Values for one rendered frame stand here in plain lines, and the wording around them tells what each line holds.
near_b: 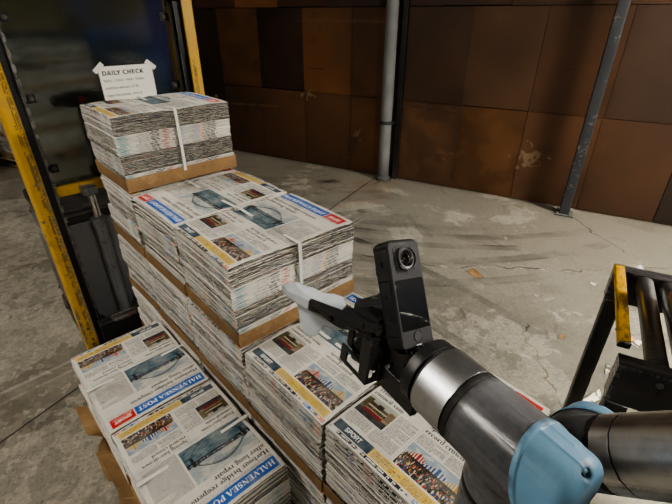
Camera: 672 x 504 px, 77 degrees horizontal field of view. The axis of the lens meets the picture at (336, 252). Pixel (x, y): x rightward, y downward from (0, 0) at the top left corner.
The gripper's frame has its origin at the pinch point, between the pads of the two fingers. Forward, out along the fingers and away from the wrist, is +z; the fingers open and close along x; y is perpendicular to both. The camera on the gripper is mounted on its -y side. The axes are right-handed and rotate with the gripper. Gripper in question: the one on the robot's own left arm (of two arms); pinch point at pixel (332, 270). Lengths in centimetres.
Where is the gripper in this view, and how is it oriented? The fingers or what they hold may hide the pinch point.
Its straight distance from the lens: 56.9
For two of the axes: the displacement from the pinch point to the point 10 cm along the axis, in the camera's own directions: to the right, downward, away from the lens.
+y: -1.1, 9.0, 4.2
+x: 8.4, -1.4, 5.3
